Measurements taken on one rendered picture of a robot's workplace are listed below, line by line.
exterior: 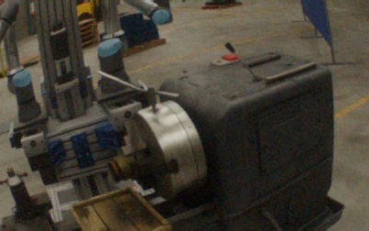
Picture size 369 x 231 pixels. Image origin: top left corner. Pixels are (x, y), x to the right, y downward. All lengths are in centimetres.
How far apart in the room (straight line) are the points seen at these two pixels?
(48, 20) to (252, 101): 117
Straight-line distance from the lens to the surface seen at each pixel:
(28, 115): 197
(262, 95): 138
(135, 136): 148
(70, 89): 210
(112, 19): 208
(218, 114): 132
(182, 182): 139
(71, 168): 207
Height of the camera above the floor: 171
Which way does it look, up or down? 21 degrees down
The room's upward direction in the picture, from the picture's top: 10 degrees counter-clockwise
